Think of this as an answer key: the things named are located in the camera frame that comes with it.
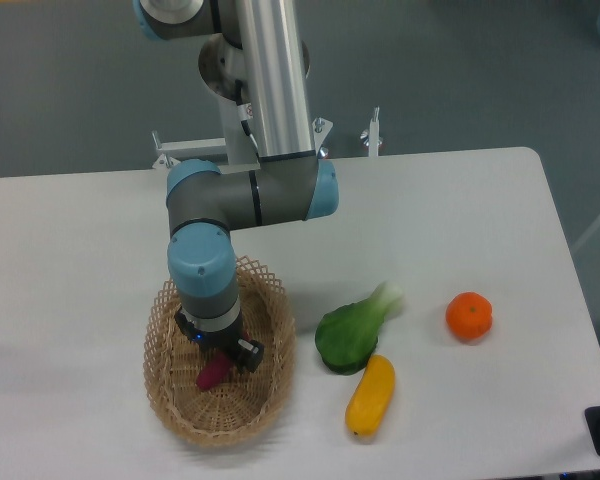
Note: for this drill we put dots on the purple sweet potato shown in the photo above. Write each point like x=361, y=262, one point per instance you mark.
x=218, y=367

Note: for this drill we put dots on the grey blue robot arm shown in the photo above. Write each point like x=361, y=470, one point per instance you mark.
x=255, y=58

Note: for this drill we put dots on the yellow squash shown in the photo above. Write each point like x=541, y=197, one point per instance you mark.
x=371, y=398

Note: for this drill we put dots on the woven wicker basket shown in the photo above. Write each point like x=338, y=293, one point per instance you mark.
x=243, y=404

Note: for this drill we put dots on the green bok choy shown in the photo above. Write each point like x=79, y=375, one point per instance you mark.
x=346, y=337

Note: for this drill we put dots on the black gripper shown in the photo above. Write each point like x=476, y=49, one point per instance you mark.
x=246, y=354

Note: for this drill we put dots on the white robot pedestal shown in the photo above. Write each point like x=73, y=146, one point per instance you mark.
x=200, y=147

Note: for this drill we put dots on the orange tangerine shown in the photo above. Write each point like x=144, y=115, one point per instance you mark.
x=469, y=316

